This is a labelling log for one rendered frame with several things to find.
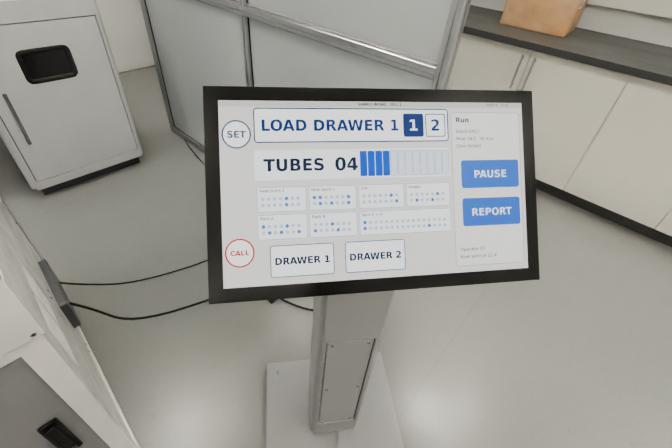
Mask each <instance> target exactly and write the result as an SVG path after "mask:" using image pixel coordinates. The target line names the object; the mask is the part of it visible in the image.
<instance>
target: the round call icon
mask: <svg viewBox="0 0 672 448"><path fill-rule="evenodd" d="M223 241H224V270H227V269H243V268H256V248H255V237H245V238H224V239H223Z"/></svg>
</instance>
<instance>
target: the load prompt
mask: <svg viewBox="0 0 672 448"><path fill-rule="evenodd" d="M253 136H254V143H340V142H449V126H448V109H432V108H283V107H253Z"/></svg>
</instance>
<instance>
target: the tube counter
mask: <svg viewBox="0 0 672 448"><path fill-rule="evenodd" d="M333 169H334V179H343V178H385V177H426V176H450V152H449V148H399V149H333Z"/></svg>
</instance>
